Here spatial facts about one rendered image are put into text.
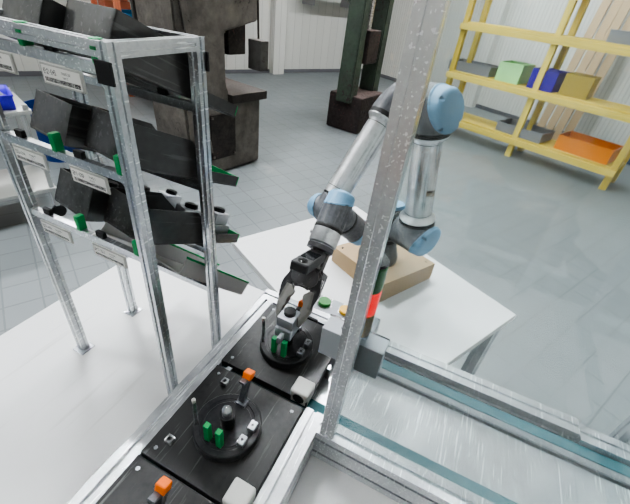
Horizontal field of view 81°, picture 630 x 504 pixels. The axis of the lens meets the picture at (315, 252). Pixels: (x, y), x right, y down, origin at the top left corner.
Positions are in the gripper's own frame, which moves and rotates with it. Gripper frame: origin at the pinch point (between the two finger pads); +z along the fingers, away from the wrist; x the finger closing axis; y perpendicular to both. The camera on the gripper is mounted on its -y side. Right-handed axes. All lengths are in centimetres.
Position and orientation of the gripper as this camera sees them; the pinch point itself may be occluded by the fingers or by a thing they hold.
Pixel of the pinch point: (288, 317)
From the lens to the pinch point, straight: 92.3
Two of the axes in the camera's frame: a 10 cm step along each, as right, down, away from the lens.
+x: -9.0, -3.3, 3.0
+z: -3.8, 9.1, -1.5
